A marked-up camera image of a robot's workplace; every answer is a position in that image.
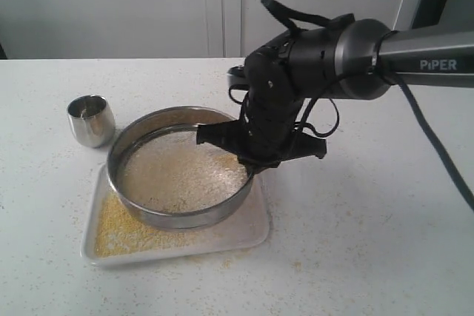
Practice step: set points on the white cabinet doors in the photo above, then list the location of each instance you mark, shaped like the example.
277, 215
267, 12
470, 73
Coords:
163, 28

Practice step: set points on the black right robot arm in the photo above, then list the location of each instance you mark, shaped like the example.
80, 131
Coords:
359, 62

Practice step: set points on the yellow millet grains on tray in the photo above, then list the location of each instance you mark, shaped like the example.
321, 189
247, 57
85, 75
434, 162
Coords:
119, 233

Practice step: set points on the yellow white grain pile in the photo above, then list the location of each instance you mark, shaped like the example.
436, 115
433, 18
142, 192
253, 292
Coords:
174, 174

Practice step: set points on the round steel mesh sieve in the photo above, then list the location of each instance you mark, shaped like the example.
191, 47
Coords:
153, 125

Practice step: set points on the stainless steel cup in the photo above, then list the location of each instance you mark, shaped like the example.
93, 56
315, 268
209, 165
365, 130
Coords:
91, 120

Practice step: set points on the white plastic tray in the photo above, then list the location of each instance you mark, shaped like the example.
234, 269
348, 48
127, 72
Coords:
246, 228

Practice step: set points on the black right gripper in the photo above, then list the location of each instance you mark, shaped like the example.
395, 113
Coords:
265, 135

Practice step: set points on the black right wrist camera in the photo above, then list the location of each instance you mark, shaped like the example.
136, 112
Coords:
236, 79

